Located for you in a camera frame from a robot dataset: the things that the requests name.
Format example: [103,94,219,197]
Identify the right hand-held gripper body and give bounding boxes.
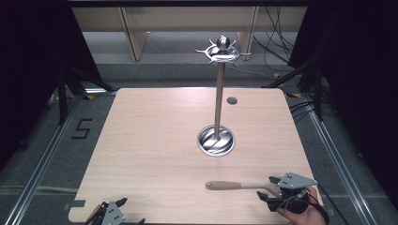
[267,172,319,215]

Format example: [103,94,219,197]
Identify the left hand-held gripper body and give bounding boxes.
[92,201,127,225]

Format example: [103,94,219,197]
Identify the wooden handled spatula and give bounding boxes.
[205,180,283,199]

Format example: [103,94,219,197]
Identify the metal utensil rack stand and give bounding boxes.
[194,35,253,158]

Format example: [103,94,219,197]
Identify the person's left hand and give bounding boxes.
[85,203,103,225]

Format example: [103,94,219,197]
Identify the person's right hand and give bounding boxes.
[276,185,327,225]

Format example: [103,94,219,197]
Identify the black tripod stand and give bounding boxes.
[262,58,326,122]
[56,66,117,127]

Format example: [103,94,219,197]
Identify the dark curtain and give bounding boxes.
[287,0,398,201]
[0,0,102,172]

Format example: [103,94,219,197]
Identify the beige wooden furniture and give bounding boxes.
[71,6,308,62]

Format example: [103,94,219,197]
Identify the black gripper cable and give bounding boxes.
[314,183,345,225]

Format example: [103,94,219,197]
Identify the aluminium floor rail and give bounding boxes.
[2,89,117,225]
[299,93,374,225]

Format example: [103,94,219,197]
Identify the bundle of black cables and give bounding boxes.
[253,6,299,65]

